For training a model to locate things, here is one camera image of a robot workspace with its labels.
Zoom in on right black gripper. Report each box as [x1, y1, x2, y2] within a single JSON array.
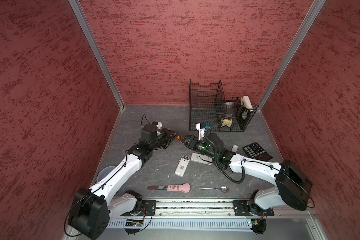
[[179, 135, 218, 160]]

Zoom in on yellow sponge in basket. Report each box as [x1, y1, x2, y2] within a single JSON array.
[[221, 118, 233, 128]]

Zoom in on white papers in basket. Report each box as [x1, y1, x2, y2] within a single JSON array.
[[241, 96, 254, 111]]

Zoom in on grey white remote control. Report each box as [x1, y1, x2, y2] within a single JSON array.
[[191, 153, 213, 165]]

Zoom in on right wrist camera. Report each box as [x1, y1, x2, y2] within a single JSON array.
[[196, 123, 210, 141]]

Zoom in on white battery cover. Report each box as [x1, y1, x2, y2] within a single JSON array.
[[232, 145, 239, 153]]

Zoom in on metal spoon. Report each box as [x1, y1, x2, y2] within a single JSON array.
[[199, 186, 229, 193]]

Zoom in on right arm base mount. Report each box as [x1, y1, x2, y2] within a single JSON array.
[[232, 200, 275, 217]]

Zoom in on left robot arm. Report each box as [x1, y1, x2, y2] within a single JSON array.
[[64, 128, 178, 240]]

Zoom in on black wire basket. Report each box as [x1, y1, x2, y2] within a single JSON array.
[[189, 82, 257, 132]]

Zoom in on grey bowl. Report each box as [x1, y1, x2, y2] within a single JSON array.
[[97, 166, 116, 183]]

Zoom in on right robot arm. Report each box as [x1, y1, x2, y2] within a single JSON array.
[[178, 131, 314, 215]]

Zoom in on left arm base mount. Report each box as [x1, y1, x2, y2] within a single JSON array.
[[122, 200, 157, 217]]

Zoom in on white air conditioner remote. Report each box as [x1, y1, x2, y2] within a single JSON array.
[[175, 156, 191, 177]]

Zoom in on aluminium front rail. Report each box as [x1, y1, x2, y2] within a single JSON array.
[[107, 197, 316, 218]]

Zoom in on pink cat paw knife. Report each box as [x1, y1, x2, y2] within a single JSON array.
[[148, 183, 191, 193]]

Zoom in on black calculator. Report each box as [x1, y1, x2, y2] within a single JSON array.
[[242, 143, 273, 162]]

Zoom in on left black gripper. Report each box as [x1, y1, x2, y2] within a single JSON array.
[[150, 127, 179, 150]]

